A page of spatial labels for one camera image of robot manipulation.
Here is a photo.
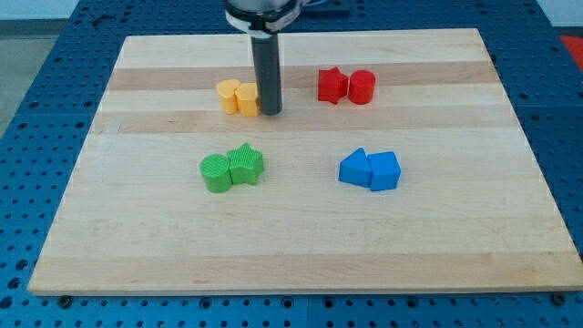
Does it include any red star block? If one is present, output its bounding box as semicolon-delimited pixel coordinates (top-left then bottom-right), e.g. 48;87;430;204
317;67;349;105

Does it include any red cylinder block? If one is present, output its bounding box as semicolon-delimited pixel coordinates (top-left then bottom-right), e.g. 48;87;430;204
348;70;376;105

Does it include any green star block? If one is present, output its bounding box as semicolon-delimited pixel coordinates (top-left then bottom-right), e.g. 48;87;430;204
227;143;264;185

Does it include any green cylinder block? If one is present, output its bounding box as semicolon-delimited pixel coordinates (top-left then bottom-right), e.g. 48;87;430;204
199;154;232;193

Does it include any light wooden board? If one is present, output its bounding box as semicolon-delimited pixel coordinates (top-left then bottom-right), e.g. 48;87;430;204
28;28;582;296

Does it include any blue cube block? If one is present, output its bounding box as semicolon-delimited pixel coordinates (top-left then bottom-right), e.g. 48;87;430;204
368;151;401;191

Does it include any blue triangle block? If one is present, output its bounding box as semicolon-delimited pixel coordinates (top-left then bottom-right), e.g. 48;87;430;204
338;148;372;188

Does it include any blue perforated metal table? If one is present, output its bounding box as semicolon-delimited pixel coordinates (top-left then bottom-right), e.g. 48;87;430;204
1;0;582;327

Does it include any yellow pentagon block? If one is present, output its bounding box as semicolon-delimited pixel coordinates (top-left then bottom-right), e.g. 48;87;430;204
235;83;261;117

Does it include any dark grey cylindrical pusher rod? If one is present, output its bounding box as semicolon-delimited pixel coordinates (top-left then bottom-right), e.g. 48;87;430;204
251;35;282;116

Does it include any yellow heart block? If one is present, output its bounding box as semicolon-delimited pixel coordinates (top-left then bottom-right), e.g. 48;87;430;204
216;79;240;115

